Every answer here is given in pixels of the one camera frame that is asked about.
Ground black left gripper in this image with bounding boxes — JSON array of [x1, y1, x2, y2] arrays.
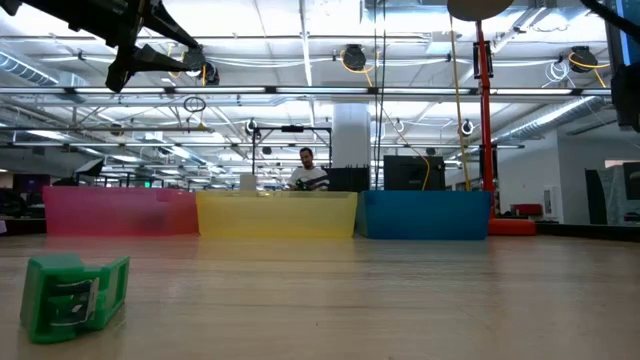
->
[[104, 0, 200, 94]]

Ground green mini stapler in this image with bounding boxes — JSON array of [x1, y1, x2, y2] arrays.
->
[[19, 252, 131, 345]]

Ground pink plastic bin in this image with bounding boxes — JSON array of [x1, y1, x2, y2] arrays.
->
[[42, 185, 200, 237]]

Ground person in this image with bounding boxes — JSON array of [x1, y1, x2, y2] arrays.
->
[[287, 146, 331, 193]]

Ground yellow plastic bin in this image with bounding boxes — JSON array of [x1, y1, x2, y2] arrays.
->
[[194, 189, 360, 240]]

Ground black equipment case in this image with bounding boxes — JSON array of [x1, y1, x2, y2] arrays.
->
[[383, 154, 447, 192], [327, 166, 372, 194]]

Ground blue plastic bin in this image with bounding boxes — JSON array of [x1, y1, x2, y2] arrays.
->
[[355, 189, 494, 242]]

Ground red desk lamp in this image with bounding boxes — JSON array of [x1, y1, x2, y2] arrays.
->
[[446, 0, 538, 237]]

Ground black computer monitor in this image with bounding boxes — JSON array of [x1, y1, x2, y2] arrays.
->
[[603, 0, 640, 66]]

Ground black ceiling cable reel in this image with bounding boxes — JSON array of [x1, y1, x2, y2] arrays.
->
[[182, 44, 221, 86], [569, 45, 600, 74], [342, 43, 367, 72]]

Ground black background rig frame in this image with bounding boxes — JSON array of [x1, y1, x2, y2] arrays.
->
[[251, 125, 334, 177]]

